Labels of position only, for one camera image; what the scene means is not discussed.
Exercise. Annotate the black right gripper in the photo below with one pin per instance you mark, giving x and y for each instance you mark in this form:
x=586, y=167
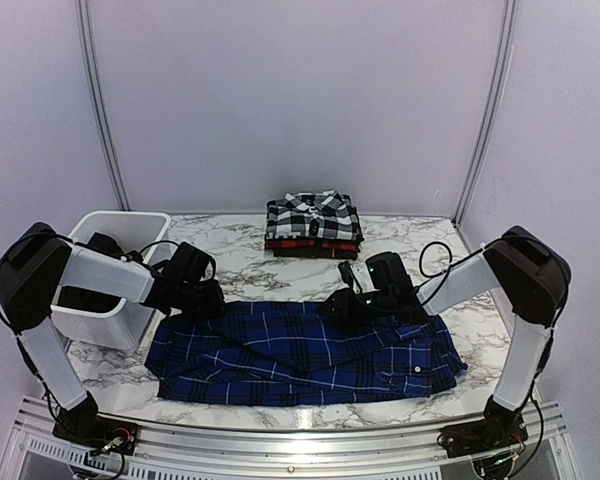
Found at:
x=344, y=306

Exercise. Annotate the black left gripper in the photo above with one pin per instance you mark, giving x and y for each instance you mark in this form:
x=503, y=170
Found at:
x=216, y=305

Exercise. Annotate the blue plaid long sleeve shirt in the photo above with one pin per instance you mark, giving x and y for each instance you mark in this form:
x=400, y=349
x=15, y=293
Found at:
x=284, y=354

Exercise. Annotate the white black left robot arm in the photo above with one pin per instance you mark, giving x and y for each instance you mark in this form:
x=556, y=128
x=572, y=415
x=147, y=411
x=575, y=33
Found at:
x=40, y=263

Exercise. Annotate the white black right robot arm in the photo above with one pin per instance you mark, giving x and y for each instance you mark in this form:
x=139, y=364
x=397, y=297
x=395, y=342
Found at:
x=535, y=280

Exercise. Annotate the red black folded shirt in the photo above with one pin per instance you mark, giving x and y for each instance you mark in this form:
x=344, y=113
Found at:
x=314, y=249

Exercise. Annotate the white plastic bin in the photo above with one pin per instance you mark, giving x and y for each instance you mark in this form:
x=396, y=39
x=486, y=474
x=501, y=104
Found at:
x=122, y=327

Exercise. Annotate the black white checked folded shirt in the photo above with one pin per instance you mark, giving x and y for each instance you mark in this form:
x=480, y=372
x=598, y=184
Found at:
x=327, y=215

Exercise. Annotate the black garment in bin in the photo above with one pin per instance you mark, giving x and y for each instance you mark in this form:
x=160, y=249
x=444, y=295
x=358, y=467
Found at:
x=82, y=284

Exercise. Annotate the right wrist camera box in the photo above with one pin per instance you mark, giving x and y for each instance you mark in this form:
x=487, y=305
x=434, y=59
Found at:
x=387, y=273

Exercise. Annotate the aluminium front rail frame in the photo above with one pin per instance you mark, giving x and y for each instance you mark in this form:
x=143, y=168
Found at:
x=172, y=451

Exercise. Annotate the left aluminium wall post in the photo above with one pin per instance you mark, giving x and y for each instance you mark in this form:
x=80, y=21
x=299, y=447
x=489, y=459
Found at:
x=97, y=99

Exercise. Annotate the aluminium wall post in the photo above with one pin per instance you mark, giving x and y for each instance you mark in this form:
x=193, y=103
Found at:
x=493, y=100
x=97, y=99

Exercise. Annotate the right aluminium wall post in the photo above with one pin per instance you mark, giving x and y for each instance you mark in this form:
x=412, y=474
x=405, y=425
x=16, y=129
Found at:
x=493, y=100

